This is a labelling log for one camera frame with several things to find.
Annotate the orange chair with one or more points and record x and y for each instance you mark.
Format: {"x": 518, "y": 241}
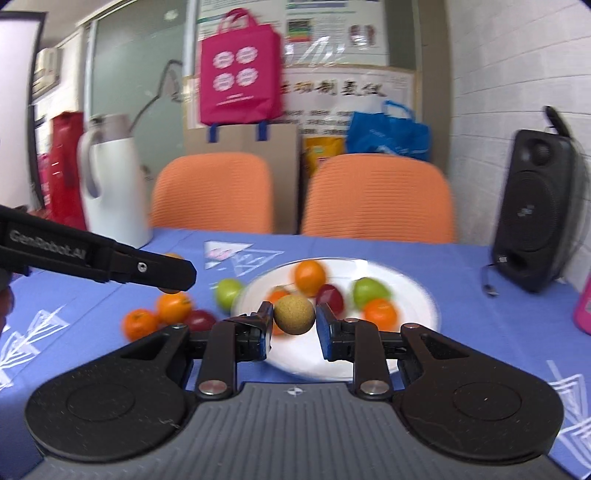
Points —
{"x": 376, "y": 198}
{"x": 212, "y": 194}

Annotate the pink bottle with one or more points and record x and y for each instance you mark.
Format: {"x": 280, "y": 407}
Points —
{"x": 584, "y": 309}

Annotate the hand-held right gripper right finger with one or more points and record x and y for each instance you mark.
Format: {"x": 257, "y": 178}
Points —
{"x": 324, "y": 332}

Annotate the white rimmed plate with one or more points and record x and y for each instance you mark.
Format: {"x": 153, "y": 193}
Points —
{"x": 415, "y": 323}

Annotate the small green fruit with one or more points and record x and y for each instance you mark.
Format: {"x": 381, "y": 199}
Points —
{"x": 228, "y": 292}

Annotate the tangerine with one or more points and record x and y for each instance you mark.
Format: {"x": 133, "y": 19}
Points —
{"x": 380, "y": 314}
{"x": 140, "y": 324}
{"x": 278, "y": 295}

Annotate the dark-framed board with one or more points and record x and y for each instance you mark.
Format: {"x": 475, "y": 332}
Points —
{"x": 18, "y": 115}

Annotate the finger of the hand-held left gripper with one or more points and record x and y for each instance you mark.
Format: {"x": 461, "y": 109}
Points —
{"x": 157, "y": 270}

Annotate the white wall unit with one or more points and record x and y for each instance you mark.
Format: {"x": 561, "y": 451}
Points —
{"x": 46, "y": 69}

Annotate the blue printed tablecloth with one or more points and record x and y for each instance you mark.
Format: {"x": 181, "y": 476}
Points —
{"x": 461, "y": 286}

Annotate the magenta tote bag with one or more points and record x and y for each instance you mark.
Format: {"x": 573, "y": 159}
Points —
{"x": 240, "y": 74}

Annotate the black speaker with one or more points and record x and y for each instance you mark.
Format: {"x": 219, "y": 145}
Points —
{"x": 531, "y": 212}

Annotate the brown kiwi fruit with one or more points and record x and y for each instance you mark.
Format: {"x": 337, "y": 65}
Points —
{"x": 294, "y": 314}

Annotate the white chart wall poster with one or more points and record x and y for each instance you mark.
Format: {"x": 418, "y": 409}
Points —
{"x": 332, "y": 32}

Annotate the white thermos jug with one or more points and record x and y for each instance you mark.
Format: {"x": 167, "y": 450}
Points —
{"x": 115, "y": 194}

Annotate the large orange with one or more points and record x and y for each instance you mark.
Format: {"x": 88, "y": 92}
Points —
{"x": 310, "y": 277}
{"x": 174, "y": 308}

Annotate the blue tote bag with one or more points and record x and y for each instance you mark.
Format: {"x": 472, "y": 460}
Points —
{"x": 388, "y": 134}

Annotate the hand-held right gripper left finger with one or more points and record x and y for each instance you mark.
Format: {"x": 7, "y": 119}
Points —
{"x": 264, "y": 334}

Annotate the dark red plum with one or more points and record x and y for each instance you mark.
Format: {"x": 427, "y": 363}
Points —
{"x": 331, "y": 297}
{"x": 202, "y": 320}

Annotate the large green fruit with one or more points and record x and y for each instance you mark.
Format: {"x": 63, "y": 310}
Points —
{"x": 369, "y": 290}

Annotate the black clip microphone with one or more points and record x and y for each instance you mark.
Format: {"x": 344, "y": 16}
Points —
{"x": 556, "y": 121}

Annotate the red thermos jug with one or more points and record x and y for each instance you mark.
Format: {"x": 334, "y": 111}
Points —
{"x": 64, "y": 175}

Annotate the yellow bag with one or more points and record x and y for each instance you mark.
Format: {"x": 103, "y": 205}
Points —
{"x": 323, "y": 154}

